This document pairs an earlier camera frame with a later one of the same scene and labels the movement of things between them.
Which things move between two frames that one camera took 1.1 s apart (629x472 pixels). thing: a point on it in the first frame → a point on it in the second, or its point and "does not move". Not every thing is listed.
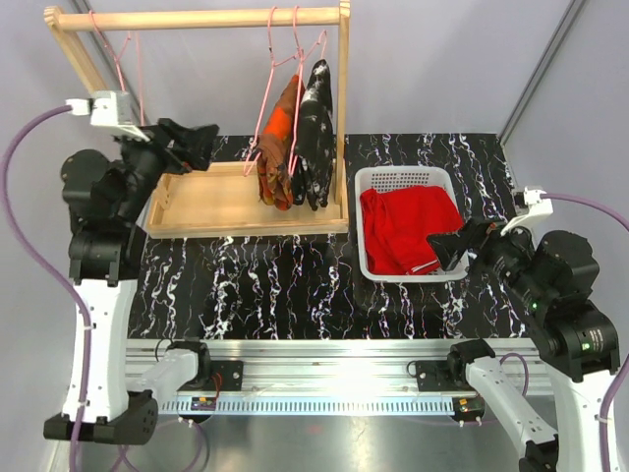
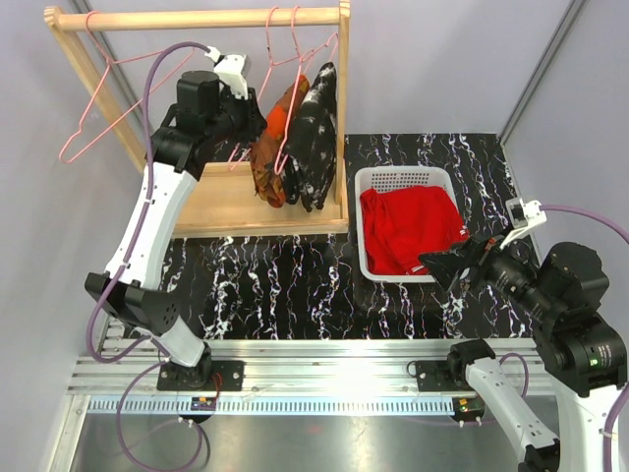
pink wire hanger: x=119 y=67 → x=179 y=50
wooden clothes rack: x=199 y=200 does not move
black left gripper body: x=148 y=161 → x=239 y=113
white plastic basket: x=383 y=177 does not move
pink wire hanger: x=273 y=63 → x=234 y=163
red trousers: x=396 y=225 does not move
